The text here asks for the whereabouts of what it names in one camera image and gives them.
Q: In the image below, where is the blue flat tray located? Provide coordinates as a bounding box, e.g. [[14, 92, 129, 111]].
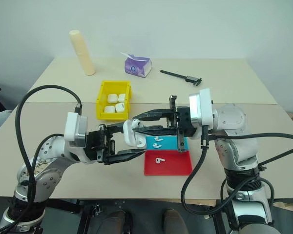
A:
[[145, 136, 190, 152]]

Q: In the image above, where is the black frame under table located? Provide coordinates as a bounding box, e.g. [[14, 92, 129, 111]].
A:
[[45, 198, 225, 234]]

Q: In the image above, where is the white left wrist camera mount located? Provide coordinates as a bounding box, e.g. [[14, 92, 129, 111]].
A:
[[64, 112, 83, 148]]

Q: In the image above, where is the red flat tray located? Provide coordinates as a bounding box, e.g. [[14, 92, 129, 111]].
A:
[[143, 149, 194, 176]]

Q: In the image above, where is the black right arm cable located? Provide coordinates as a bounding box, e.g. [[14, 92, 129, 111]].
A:
[[180, 125, 293, 215]]

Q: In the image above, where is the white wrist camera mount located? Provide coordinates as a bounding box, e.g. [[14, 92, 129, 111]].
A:
[[188, 88, 214, 128], [64, 112, 83, 148]]

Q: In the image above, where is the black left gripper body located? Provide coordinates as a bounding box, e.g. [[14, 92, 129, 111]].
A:
[[84, 124, 117, 165]]

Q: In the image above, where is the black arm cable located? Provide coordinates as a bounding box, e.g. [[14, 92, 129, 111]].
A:
[[0, 84, 84, 232], [180, 125, 293, 215]]

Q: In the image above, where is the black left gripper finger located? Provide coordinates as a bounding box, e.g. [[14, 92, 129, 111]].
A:
[[106, 121, 126, 135], [104, 149, 147, 165]]

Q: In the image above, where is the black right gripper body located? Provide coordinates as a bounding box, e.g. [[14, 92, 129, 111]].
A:
[[166, 95, 199, 153]]

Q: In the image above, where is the black digital caliper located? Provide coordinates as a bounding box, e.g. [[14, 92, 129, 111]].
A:
[[159, 69, 203, 87]]

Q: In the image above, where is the purple tissue pack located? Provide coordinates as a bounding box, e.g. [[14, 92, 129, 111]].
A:
[[120, 51, 153, 78]]

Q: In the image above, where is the yellow plastic bin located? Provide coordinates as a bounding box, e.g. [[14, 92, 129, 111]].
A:
[[95, 80, 133, 121]]

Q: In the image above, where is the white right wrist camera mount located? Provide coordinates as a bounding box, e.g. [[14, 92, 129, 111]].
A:
[[188, 88, 214, 128]]

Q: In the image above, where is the dark brown rounded shape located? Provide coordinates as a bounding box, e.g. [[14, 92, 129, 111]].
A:
[[162, 209, 188, 234], [104, 210, 134, 234]]

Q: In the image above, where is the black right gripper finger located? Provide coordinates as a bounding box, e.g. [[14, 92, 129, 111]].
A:
[[132, 125, 179, 137], [133, 108, 178, 122]]

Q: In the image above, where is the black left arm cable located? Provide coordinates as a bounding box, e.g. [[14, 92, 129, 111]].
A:
[[0, 84, 84, 232]]

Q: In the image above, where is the cream foam roll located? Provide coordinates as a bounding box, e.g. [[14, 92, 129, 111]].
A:
[[68, 29, 96, 77]]

